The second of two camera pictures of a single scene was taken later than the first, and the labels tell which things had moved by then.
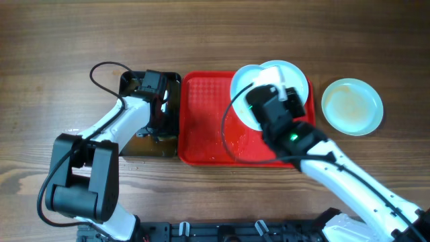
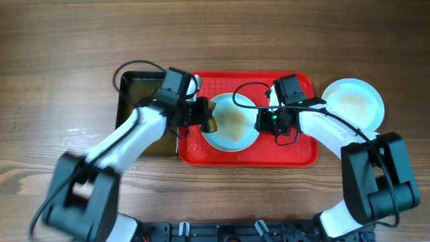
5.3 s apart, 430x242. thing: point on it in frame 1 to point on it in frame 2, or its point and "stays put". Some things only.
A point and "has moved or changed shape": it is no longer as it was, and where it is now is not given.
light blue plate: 259,75 to 235,130
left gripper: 170,128 to 202,112
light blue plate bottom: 352,107 stays put
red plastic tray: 211,134 stays put
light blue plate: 267,74 has moved or changed shape
